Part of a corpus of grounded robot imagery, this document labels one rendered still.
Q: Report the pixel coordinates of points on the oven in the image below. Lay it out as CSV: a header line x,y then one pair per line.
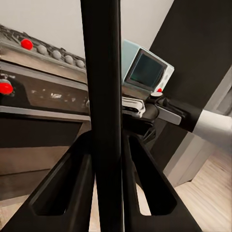
x,y
41,116

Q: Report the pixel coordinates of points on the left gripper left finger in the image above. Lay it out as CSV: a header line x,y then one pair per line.
x,y
62,202

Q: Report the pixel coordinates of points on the microwave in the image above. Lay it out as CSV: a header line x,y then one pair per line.
x,y
143,69

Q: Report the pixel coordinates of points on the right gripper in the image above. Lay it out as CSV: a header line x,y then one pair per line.
x,y
144,126

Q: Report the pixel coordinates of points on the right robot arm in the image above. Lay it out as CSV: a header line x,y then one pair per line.
x,y
214,128

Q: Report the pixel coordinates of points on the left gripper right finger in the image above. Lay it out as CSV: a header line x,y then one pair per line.
x,y
168,212

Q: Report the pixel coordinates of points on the fridge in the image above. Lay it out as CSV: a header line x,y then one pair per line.
x,y
196,39

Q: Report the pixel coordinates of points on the poster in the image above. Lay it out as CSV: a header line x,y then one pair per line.
x,y
101,20

